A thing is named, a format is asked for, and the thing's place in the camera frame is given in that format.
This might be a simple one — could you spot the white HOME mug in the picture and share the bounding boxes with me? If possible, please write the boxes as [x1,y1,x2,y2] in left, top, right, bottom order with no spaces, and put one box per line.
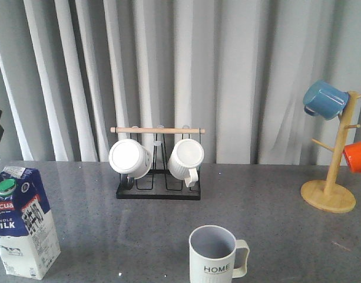
[188,225,250,282]

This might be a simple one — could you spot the blue white milk carton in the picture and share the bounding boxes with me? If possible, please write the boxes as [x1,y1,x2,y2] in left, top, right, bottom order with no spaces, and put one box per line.
[0,166,61,279]

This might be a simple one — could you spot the white ribbed mug on rack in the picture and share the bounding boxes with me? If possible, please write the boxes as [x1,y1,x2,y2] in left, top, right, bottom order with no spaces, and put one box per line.
[168,139,204,187]

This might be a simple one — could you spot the white smooth mug on rack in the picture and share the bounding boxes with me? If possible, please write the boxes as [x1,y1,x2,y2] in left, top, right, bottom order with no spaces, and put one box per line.
[108,139,152,179]

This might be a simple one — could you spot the grey white curtain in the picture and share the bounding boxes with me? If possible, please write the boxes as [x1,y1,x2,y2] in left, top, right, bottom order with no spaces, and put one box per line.
[0,1,361,164]

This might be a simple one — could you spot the blue mug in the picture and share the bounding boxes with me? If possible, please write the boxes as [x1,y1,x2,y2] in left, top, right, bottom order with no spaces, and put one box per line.
[303,80,349,120]

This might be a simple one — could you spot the wooden mug tree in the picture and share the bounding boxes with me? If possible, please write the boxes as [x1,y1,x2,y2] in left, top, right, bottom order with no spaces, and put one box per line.
[300,91,361,213]

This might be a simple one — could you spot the orange mug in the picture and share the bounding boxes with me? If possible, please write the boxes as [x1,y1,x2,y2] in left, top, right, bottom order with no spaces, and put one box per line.
[343,141,361,173]

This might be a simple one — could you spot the black wire mug rack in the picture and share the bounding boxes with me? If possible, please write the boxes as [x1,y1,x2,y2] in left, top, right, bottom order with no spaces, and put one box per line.
[110,126,206,200]

